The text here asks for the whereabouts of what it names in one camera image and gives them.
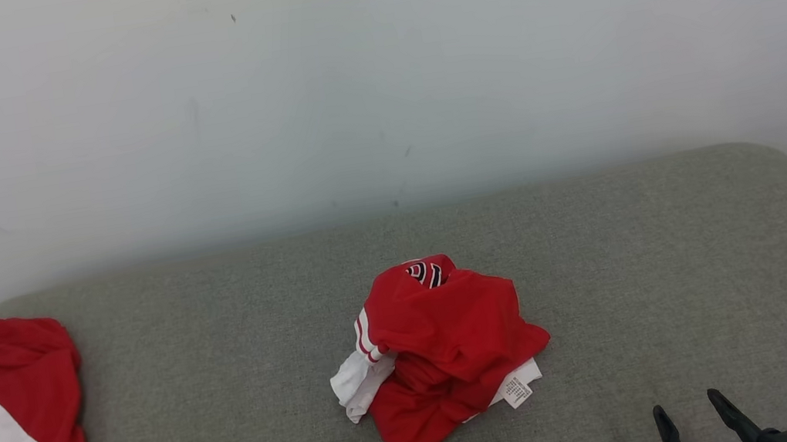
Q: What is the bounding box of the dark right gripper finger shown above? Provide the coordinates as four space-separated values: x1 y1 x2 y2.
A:
652 402 688 442
706 383 763 442

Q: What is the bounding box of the red jersey with white trim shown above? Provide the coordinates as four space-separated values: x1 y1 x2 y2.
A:
314 239 567 442

